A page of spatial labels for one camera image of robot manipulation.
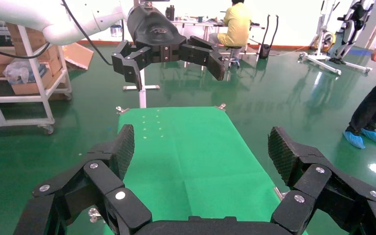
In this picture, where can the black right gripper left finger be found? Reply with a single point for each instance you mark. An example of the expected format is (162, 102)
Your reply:
(77, 194)

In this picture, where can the black white robot legs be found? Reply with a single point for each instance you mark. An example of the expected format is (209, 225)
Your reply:
(350, 26)

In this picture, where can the small paint bucket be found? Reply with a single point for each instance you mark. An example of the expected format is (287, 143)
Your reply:
(116, 30)

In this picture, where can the person in yellow shirt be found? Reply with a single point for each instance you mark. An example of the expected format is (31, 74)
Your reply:
(236, 26)

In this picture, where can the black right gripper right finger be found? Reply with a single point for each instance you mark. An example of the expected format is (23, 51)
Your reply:
(330, 194)

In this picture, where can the large green table cloth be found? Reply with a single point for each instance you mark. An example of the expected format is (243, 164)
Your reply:
(191, 155)

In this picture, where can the white metal shelf cart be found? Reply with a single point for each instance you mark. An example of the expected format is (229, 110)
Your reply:
(13, 99)

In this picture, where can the white stand post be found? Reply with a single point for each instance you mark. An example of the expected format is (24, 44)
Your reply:
(142, 97)

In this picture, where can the silver binder clip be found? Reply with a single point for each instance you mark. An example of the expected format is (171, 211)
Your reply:
(121, 110)
(221, 106)
(94, 214)

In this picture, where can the white wheeled stand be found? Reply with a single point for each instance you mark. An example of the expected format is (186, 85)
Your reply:
(321, 56)

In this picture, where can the flat cardboard sheet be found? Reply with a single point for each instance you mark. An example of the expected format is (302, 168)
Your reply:
(77, 55)

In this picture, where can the clear plastic bag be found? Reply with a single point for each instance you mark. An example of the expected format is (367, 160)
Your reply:
(19, 73)

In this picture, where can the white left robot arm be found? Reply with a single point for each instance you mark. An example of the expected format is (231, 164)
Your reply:
(29, 13)

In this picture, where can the small brown cardboard box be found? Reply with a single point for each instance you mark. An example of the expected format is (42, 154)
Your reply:
(0, 60)

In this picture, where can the black round stool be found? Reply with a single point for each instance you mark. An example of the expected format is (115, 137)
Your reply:
(231, 48)

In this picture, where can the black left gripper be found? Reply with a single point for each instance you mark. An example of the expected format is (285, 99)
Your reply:
(155, 30)

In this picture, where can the tall brown cardboard box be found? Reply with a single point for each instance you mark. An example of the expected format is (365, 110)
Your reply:
(14, 39)

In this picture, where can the white work desk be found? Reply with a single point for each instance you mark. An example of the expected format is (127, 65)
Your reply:
(188, 23)

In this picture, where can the low brown cardboard box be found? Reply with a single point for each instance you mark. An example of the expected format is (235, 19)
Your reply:
(29, 89)

